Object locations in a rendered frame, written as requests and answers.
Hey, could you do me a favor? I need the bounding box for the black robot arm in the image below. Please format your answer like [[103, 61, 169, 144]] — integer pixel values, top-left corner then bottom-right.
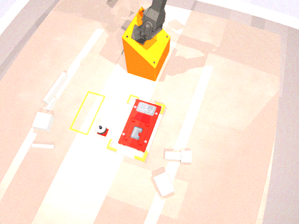
[[131, 0, 167, 45]]

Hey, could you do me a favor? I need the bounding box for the black wheel with white hub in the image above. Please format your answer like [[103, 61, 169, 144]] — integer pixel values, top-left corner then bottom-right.
[[96, 123, 107, 134]]

